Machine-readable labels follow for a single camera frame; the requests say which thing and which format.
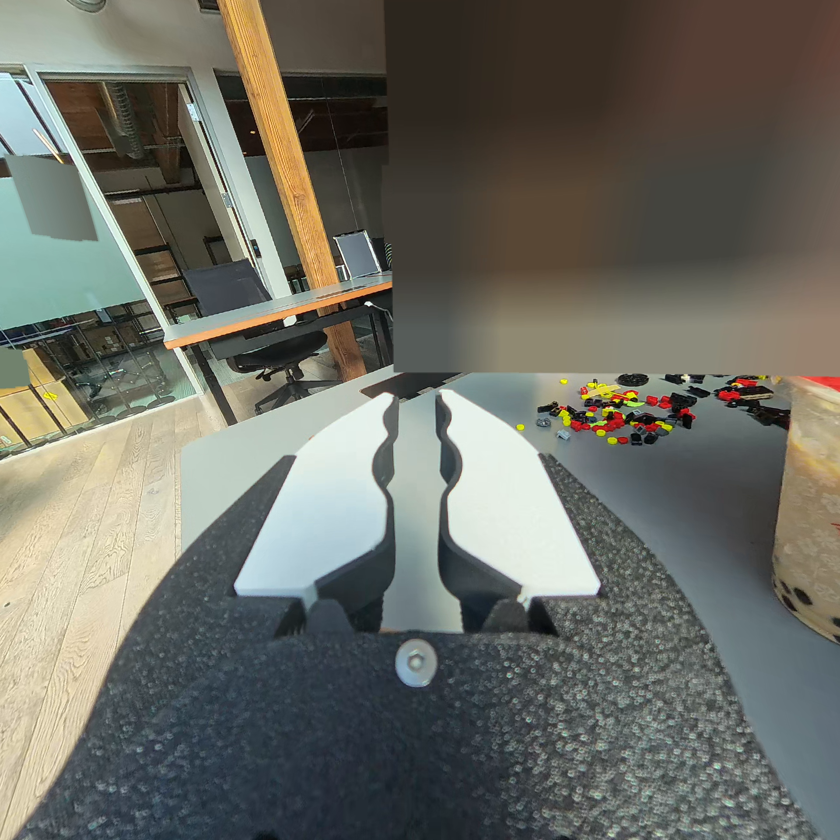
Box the silver ventilation duct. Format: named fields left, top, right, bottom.
left=104, top=81, right=147, bottom=160

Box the wooden support post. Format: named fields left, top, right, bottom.
left=217, top=0, right=370, bottom=383

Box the grey desk with wooden edge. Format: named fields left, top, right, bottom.
left=162, top=272, right=395, bottom=427

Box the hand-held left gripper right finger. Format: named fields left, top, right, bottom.
left=434, top=390, right=602, bottom=623

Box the bubble tea plastic cup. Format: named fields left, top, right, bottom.
left=772, top=377, right=840, bottom=645

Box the black office chair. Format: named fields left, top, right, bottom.
left=182, top=259, right=343, bottom=416

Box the frosted glass partition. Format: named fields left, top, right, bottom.
left=0, top=66, right=206, bottom=457

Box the grey mesh office chair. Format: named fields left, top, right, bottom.
left=332, top=230, right=385, bottom=280

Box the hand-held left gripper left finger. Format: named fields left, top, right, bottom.
left=233, top=392, right=400, bottom=630

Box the pile of small toy bricks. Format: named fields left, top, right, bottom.
left=517, top=372, right=792, bottom=448

